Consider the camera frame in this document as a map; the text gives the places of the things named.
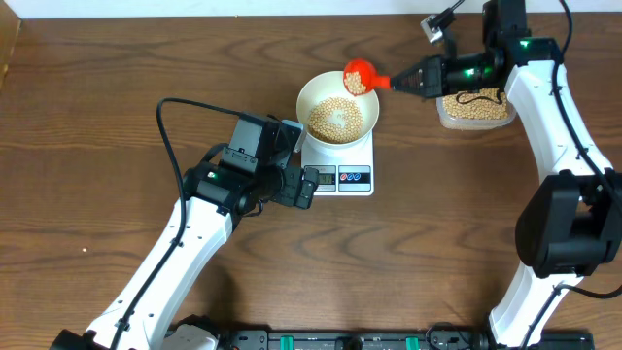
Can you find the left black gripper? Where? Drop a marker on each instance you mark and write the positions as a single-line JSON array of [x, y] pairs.
[[287, 195]]

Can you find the clear plastic soybean container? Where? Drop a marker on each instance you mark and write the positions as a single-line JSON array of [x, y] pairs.
[[484, 110]]

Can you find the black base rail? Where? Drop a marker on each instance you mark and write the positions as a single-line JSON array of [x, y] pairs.
[[389, 340]]

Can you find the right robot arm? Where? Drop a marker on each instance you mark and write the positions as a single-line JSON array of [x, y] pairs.
[[572, 224]]

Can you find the white digital kitchen scale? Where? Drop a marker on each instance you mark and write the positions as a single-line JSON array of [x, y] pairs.
[[344, 169]]

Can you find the cream round bowl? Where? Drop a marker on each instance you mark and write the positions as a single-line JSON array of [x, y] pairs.
[[330, 84]]

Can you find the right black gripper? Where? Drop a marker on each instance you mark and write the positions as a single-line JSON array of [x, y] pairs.
[[432, 78]]

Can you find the soybeans in bowl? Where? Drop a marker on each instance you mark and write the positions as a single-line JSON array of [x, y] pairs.
[[336, 120]]

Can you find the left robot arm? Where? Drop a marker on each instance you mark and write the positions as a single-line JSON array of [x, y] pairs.
[[232, 181]]

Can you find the red plastic measuring scoop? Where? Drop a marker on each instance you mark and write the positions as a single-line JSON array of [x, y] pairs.
[[361, 77]]

